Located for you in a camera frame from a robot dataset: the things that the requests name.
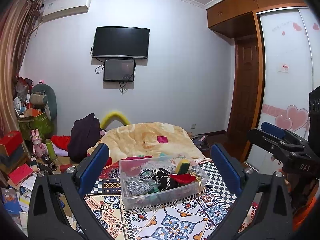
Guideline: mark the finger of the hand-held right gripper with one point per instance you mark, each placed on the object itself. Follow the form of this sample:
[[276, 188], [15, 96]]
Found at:
[[273, 130], [265, 140]]

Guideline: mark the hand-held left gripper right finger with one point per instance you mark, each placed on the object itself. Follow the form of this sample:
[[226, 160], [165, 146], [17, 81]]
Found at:
[[223, 171]]

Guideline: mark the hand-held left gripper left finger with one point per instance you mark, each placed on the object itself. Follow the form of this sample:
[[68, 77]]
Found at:
[[93, 171]]

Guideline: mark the gold tassel ornament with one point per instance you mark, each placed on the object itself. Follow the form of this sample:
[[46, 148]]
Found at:
[[197, 180]]

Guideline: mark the red fabric pouch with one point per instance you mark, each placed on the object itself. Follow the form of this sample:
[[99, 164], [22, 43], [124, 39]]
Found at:
[[183, 178]]

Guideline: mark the yellow and green sponge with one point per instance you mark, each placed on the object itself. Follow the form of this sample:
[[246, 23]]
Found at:
[[182, 166]]

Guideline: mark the silver glitter pouch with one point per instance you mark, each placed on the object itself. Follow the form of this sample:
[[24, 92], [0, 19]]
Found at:
[[137, 187]]

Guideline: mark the green knitted item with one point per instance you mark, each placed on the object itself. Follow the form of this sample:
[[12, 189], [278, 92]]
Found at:
[[152, 195]]

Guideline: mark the clear plastic storage box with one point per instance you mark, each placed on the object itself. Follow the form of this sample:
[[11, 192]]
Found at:
[[162, 197]]

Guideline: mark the red cylinder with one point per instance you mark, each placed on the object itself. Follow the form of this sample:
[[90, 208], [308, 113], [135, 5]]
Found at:
[[65, 168]]

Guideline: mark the dark purple jacket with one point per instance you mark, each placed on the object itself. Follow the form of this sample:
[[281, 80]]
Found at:
[[83, 137]]

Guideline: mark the white sliding wardrobe door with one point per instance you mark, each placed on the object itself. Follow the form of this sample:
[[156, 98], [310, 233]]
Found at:
[[282, 92]]

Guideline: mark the red cushion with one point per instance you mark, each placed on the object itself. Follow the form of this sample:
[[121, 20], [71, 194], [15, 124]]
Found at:
[[61, 141]]

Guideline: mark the black flashlight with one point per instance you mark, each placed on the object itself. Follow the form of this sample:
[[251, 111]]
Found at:
[[50, 163]]

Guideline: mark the magenta cloth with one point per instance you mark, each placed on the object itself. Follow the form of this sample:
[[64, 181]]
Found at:
[[137, 158]]

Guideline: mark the brown wooden door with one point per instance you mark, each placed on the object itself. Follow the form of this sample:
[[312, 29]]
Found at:
[[243, 92]]

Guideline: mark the green tube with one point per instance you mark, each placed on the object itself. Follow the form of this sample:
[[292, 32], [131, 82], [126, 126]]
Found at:
[[50, 147]]

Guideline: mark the person's orange clothing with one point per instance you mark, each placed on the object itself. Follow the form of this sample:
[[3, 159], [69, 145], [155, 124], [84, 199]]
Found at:
[[307, 217]]

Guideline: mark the yellow plush blanket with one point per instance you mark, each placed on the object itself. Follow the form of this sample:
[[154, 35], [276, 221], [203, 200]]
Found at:
[[140, 137]]

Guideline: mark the pink rabbit toy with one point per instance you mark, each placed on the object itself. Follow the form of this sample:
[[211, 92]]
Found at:
[[38, 145]]

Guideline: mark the white paper note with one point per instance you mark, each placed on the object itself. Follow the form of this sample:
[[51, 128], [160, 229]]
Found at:
[[284, 68]]

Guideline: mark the teal fabric item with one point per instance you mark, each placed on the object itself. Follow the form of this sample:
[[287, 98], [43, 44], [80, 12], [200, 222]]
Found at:
[[162, 154]]

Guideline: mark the patterned bed sheet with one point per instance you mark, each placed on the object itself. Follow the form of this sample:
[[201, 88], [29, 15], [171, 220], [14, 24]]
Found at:
[[175, 222]]

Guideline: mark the green shopping bag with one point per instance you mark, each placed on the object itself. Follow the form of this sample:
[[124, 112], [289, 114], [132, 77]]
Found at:
[[37, 126]]

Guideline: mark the red book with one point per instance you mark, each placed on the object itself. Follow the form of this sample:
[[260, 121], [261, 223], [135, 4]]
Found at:
[[21, 173]]

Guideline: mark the pile of papers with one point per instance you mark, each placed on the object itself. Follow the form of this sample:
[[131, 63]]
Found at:
[[17, 200]]

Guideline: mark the grey shark plush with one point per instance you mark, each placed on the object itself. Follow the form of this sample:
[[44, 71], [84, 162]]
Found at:
[[48, 100]]

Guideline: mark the red box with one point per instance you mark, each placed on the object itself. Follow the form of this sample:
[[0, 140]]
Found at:
[[10, 142]]

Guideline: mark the pile of household clutter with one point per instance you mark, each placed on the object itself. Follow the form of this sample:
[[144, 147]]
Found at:
[[22, 97]]

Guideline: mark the wooden overhead cabinet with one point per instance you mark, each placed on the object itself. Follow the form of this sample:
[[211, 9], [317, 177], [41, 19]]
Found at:
[[237, 10]]

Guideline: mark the striped pink curtain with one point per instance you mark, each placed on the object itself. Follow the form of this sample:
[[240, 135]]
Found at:
[[12, 62]]

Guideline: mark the white air conditioner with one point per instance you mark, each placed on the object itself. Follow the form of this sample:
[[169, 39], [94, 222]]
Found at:
[[65, 7]]

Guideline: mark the small black wall monitor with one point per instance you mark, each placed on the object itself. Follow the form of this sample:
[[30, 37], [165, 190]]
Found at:
[[118, 70]]

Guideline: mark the large black wall television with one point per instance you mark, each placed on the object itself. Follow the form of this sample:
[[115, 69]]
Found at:
[[121, 42]]

